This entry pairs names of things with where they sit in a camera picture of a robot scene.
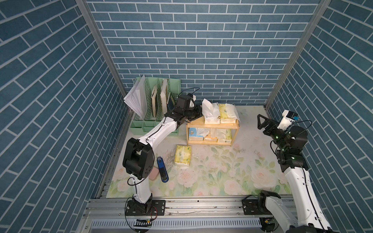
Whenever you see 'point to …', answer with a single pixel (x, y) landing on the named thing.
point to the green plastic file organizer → (137, 125)
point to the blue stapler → (162, 170)
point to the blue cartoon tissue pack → (193, 135)
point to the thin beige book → (153, 98)
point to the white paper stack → (136, 97)
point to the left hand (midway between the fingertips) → (210, 112)
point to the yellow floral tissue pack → (183, 154)
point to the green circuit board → (145, 223)
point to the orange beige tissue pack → (209, 138)
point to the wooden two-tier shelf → (198, 123)
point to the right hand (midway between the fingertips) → (266, 118)
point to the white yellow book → (163, 96)
